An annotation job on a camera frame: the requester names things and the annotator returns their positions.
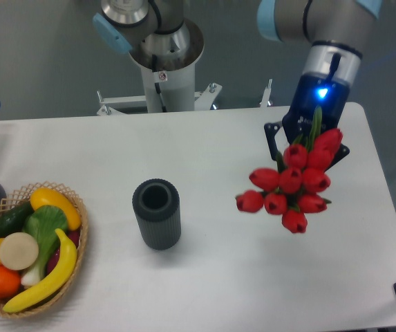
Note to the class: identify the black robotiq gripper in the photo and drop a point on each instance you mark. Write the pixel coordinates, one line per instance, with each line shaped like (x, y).
(311, 92)

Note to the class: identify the red tulip bouquet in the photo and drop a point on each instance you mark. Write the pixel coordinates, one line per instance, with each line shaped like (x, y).
(292, 190)

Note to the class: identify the dark grey ribbed vase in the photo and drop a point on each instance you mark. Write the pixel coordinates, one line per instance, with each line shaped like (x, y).
(156, 204)

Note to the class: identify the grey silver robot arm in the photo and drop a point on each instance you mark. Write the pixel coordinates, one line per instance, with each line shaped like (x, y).
(336, 30)

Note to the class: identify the dark red vegetable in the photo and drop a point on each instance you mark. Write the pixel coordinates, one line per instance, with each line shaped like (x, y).
(52, 262)

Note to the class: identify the yellow squash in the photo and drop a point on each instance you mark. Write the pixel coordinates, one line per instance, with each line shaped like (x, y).
(46, 196)

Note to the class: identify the green bok choy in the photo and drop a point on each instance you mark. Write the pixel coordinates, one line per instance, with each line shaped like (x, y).
(41, 225)

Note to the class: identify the green cucumber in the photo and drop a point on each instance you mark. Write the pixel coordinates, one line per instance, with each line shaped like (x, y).
(14, 219)

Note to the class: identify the beige round disc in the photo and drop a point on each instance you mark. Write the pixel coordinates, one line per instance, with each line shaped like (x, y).
(18, 251)

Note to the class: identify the yellow banana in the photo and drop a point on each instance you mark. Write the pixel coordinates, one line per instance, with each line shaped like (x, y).
(52, 282)

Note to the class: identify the orange fruit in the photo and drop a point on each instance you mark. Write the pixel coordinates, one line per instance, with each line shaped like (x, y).
(10, 282)

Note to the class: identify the woven wicker basket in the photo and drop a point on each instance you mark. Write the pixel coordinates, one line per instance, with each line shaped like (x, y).
(23, 194)

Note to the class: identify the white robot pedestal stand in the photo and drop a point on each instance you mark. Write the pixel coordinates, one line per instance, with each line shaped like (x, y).
(167, 65)

